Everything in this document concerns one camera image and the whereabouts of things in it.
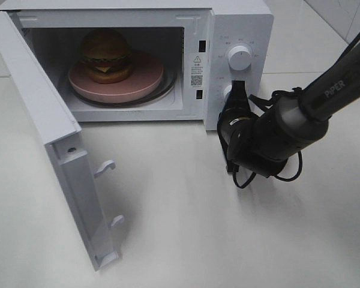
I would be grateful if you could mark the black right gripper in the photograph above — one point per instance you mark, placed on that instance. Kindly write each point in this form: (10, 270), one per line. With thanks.
(234, 127)

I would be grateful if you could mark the white microwave knob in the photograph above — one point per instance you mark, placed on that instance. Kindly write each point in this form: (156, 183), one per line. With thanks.
(240, 57)
(226, 92)

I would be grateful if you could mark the pink plate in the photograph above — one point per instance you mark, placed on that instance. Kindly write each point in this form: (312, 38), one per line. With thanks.
(148, 72)

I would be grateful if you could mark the burger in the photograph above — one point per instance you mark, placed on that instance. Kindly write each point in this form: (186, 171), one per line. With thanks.
(106, 56)

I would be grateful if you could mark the white microwave door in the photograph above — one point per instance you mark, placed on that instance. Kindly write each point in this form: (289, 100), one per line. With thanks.
(60, 135)

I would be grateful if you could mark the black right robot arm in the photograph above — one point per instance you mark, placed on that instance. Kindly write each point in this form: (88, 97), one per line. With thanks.
(260, 135)

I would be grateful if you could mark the glass microwave turntable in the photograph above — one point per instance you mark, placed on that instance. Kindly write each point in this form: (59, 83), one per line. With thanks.
(165, 86)

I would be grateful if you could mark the white microwave oven body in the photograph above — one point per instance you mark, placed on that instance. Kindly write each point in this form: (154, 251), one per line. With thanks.
(191, 38)

